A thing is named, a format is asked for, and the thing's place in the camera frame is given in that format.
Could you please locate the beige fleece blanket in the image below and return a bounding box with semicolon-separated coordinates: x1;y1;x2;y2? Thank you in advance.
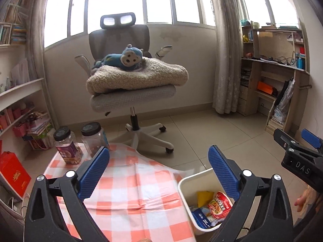
86;57;189;95

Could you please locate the white trash bin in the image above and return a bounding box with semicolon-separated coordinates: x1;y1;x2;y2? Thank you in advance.
178;169;235;236

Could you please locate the white power strip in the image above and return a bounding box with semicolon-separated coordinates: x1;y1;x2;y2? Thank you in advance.
8;197;18;212

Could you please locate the blue monkey plush toy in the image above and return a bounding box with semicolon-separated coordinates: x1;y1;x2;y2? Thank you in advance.
92;44;144;72

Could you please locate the clear jar black lid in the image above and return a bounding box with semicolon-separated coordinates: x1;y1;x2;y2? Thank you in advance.
81;122;109;157

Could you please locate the beige window curtain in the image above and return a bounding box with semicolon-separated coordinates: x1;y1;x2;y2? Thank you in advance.
212;0;242;114

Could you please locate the left window curtain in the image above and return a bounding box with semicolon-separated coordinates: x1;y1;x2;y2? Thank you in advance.
26;0;59;128

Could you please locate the red instant noodle bowl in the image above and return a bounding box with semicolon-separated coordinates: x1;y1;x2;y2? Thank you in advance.
208;191;233;220

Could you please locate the white bookshelf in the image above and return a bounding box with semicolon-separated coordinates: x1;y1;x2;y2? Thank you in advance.
0;0;55;202

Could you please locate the yellow snack packet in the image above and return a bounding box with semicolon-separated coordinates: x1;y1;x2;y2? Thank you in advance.
197;191;214;208

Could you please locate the grey office chair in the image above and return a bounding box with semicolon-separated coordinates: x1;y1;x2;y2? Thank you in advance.
74;13;188;153

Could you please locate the dark blue carton box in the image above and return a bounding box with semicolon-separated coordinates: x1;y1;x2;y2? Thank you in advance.
192;208;212;229

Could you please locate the purple label nut jar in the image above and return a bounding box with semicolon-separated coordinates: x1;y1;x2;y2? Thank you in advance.
53;126;83;164

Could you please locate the wooden desk shelf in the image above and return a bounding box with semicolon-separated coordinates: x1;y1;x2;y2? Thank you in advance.
238;20;311;134

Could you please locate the red gift box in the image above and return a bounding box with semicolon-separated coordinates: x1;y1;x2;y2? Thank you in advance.
1;151;31;198

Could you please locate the pink checkered tablecloth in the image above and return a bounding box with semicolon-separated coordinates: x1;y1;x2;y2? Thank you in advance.
43;142;198;242

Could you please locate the operator hand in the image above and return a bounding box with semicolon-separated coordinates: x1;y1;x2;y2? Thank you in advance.
294;185;318;213

